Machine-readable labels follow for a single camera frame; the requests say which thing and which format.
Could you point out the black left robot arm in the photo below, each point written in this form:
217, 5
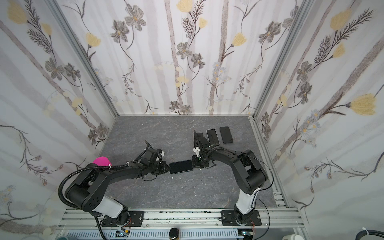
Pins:
85, 189

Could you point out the magenta plastic goblet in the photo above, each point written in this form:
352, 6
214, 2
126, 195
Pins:
102, 161

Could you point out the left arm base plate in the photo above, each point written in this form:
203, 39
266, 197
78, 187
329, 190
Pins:
126, 218

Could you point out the light blue phone case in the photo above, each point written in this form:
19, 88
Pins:
212, 136

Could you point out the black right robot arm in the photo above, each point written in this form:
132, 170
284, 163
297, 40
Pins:
248, 172

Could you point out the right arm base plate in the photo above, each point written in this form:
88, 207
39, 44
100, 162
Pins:
235, 218

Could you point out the black phone case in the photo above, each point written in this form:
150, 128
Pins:
226, 134
181, 166

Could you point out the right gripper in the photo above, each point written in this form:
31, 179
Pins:
199, 151

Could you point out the black round knob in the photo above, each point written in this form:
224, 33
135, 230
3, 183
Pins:
174, 234

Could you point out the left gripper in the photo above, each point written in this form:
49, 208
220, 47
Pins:
164, 170

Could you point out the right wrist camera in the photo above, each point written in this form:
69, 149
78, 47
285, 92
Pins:
197, 151

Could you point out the aluminium mounting rail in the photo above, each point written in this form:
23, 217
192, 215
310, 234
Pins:
189, 219

